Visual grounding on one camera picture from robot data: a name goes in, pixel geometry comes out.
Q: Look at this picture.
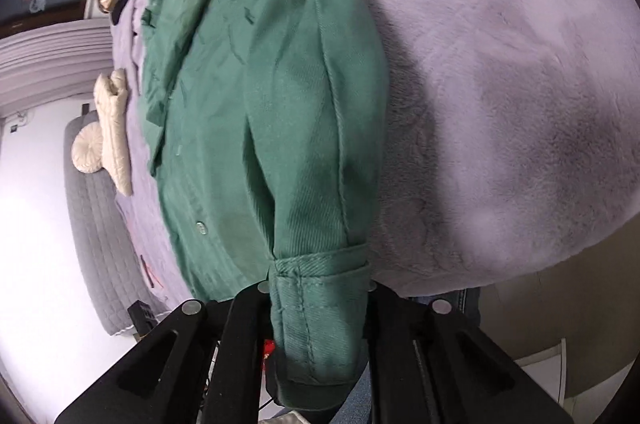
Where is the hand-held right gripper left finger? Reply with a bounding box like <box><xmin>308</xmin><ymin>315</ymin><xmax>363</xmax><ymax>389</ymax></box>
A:
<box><xmin>54</xmin><ymin>281</ymin><xmax>273</xmax><ymax>424</ymax></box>

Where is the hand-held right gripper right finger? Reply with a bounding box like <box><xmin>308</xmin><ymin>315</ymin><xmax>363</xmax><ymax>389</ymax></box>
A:
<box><xmin>362</xmin><ymin>281</ymin><xmax>576</xmax><ymax>424</ymax></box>

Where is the green button-up work jacket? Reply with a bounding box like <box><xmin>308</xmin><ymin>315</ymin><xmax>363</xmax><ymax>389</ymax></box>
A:
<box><xmin>140</xmin><ymin>0</ymin><xmax>391</xmax><ymax>410</ymax></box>

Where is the black box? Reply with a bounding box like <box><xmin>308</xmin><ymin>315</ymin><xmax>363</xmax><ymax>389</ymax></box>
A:
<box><xmin>127</xmin><ymin>301</ymin><xmax>160</xmax><ymax>336</ymax></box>

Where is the grey quilted headboard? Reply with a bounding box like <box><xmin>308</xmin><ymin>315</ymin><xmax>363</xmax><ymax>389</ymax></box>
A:
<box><xmin>62</xmin><ymin>111</ymin><xmax>168</xmax><ymax>337</ymax></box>

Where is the cream quilted puffer jacket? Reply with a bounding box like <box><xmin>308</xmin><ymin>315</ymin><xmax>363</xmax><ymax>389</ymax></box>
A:
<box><xmin>93</xmin><ymin>68</ymin><xmax>134</xmax><ymax>197</ymax></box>

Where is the round cream pleated pillow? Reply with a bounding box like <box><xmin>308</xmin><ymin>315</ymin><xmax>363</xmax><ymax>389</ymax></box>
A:
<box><xmin>71</xmin><ymin>123</ymin><xmax>107</xmax><ymax>175</ymax></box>

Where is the purple plush blanket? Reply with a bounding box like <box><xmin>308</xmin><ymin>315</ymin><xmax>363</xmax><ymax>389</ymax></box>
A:
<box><xmin>110</xmin><ymin>0</ymin><xmax>638</xmax><ymax>301</ymax></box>

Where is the grey pleated curtain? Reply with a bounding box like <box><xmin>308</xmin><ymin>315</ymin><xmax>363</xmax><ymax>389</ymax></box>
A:
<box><xmin>0</xmin><ymin>19</ymin><xmax>113</xmax><ymax>107</ymax></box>

